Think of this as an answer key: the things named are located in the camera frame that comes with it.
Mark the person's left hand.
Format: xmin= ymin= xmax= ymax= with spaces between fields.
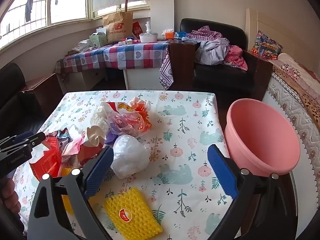
xmin=0 ymin=177 xmax=22 ymax=215

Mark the colourful wrapper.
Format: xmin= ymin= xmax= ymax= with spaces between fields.
xmin=49 ymin=127 xmax=87 ymax=163

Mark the clear plastic bag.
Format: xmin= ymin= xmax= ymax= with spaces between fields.
xmin=73 ymin=39 xmax=92 ymax=52

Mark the bed with patterned blanket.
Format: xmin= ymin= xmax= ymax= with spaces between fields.
xmin=261 ymin=52 xmax=320 ymax=233

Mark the purple plastic bag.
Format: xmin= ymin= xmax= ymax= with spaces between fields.
xmin=104 ymin=129 xmax=119 ymax=145

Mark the pink dotted garment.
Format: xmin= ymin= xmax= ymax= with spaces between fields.
xmin=223 ymin=44 xmax=248 ymax=71

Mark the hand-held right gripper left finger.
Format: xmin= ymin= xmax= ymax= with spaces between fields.
xmin=27 ymin=145 xmax=115 ymax=240

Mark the dark brown wooden cabinet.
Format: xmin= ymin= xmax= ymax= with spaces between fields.
xmin=169 ymin=39 xmax=196 ymax=91

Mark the floral tablecloth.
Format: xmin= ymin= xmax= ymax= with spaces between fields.
xmin=11 ymin=90 xmax=240 ymax=240

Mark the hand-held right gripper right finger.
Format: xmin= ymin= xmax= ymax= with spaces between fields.
xmin=207 ymin=144 xmax=294 ymax=240

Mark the cream paper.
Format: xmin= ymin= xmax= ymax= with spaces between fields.
xmin=86 ymin=124 xmax=107 ymax=147

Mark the brown paper bag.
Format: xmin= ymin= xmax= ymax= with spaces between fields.
xmin=102 ymin=7 xmax=134 ymax=43

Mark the red tissue packet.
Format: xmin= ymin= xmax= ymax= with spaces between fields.
xmin=29 ymin=136 xmax=63 ymax=182

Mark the white bowl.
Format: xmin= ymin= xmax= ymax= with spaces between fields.
xmin=139 ymin=32 xmax=159 ymax=43

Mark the colourful cartoon pillow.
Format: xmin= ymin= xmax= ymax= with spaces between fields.
xmin=251 ymin=30 xmax=283 ymax=61

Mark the clear snack bag orange label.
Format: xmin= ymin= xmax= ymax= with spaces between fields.
xmin=104 ymin=101 xmax=143 ymax=138

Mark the pink plastic basin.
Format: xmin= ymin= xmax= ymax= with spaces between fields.
xmin=223 ymin=99 xmax=301 ymax=177

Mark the dark hanging garment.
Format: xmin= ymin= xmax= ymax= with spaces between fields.
xmin=25 ymin=0 xmax=35 ymax=23

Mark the brown wooden box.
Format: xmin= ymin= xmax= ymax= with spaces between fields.
xmin=23 ymin=73 xmax=63 ymax=107

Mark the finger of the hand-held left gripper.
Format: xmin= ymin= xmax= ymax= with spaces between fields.
xmin=0 ymin=131 xmax=34 ymax=146
xmin=0 ymin=132 xmax=47 ymax=156

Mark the orange and white plastic bag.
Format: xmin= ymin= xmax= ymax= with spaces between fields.
xmin=128 ymin=97 xmax=153 ymax=133

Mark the pink checked shirt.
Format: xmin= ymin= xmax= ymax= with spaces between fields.
xmin=187 ymin=25 xmax=223 ymax=42

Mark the checkered tablecloth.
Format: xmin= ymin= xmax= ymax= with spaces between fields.
xmin=55 ymin=39 xmax=173 ymax=75

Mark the red plastic bag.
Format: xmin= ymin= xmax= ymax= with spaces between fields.
xmin=77 ymin=142 xmax=107 ymax=167

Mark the grey lilac garment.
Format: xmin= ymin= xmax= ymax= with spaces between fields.
xmin=195 ymin=37 xmax=230 ymax=66

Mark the cream headboard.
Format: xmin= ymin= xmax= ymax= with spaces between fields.
xmin=246 ymin=8 xmax=302 ymax=55

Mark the purple floral hanging cloth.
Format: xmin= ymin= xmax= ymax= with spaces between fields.
xmin=159 ymin=47 xmax=174 ymax=90

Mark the green cardboard box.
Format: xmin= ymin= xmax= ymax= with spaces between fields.
xmin=89 ymin=27 xmax=108 ymax=47

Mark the black armchair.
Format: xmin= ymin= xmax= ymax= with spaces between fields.
xmin=179 ymin=18 xmax=260 ymax=93

